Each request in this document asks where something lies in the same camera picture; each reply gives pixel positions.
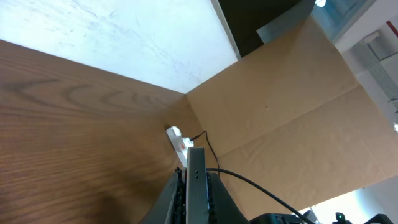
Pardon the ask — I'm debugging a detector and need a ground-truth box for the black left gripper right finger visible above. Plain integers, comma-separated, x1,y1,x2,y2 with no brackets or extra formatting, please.
207,172,249,224

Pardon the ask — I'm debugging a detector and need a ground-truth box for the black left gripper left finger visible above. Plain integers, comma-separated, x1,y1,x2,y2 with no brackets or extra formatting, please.
139,167,186,224

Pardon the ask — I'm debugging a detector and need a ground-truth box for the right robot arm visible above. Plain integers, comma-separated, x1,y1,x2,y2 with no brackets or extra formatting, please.
249,212,393,224

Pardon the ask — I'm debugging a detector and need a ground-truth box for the white power strip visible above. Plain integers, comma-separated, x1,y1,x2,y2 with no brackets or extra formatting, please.
166,126,194,167

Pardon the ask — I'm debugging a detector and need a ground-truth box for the brown cardboard panel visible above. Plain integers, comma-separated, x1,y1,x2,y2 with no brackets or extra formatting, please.
187,19,397,219

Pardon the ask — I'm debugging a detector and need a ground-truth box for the black right camera cable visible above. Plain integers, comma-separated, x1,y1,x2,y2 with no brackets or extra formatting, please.
206,167,317,224

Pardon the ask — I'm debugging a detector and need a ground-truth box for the black charger cable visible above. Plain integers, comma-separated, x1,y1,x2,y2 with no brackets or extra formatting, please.
190,130,221,175

